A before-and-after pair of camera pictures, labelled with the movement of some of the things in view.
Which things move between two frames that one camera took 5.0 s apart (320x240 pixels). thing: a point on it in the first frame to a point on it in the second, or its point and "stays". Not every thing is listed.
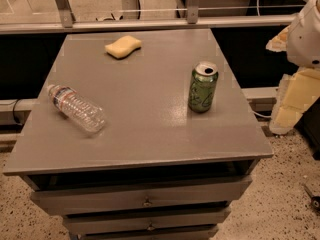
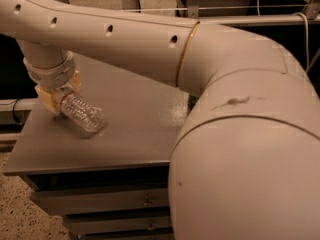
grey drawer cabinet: [156, 170] stays
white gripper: [305, 39] to [50, 76]
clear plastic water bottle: [89, 115] stays
